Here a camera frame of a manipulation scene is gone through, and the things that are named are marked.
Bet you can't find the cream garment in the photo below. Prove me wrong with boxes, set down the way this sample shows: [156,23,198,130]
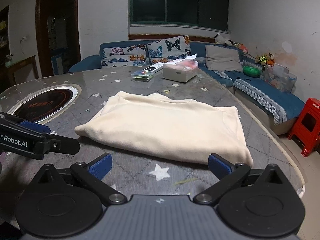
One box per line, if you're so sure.
[75,91,253,166]

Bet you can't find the round black induction cooktop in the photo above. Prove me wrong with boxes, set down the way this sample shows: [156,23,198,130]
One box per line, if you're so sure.
[8,83,82,124]

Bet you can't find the wooden side table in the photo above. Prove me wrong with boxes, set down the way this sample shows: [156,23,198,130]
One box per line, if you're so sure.
[5,55,39,86]

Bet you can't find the blue sofa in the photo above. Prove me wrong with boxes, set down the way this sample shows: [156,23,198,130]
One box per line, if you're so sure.
[69,40,304,126]

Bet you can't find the red plastic stool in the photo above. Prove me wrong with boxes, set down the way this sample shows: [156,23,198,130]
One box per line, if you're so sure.
[287,98,320,158]

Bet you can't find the green round object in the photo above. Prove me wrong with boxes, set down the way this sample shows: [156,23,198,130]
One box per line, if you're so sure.
[242,66,261,78]

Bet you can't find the clear plastic storage bin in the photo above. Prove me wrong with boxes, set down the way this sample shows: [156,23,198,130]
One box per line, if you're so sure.
[263,63,297,93]

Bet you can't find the white tissue box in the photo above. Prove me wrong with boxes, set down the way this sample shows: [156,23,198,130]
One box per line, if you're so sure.
[163,54,199,83]

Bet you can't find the dark shelf cabinet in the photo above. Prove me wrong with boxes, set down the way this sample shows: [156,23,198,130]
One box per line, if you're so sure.
[0,6,10,92]

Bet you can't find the dark wooden door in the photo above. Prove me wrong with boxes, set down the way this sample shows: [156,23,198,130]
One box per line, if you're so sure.
[35,0,81,77]

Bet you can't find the left butterfly pillow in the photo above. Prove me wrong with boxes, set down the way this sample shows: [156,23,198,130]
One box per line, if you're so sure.
[101,44,147,67]

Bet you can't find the butterfly pillow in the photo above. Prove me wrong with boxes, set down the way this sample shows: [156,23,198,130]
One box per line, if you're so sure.
[101,44,147,67]
[147,35,191,64]

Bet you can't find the grey cushion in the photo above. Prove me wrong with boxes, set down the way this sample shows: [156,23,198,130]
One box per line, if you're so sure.
[206,45,242,72]

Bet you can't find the yellow plush toy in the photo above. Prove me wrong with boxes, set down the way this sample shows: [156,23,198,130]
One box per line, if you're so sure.
[255,53,274,66]

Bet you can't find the white rectangular device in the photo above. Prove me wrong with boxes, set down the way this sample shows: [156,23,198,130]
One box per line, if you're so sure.
[143,62,164,73]

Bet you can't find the black white plush toy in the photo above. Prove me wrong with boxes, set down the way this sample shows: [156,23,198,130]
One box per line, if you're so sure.
[214,34,236,46]

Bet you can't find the right butterfly pillow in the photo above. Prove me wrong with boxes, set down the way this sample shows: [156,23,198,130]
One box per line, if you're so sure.
[147,35,191,64]

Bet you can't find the dark window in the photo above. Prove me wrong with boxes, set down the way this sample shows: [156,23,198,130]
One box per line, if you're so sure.
[130,0,229,31]

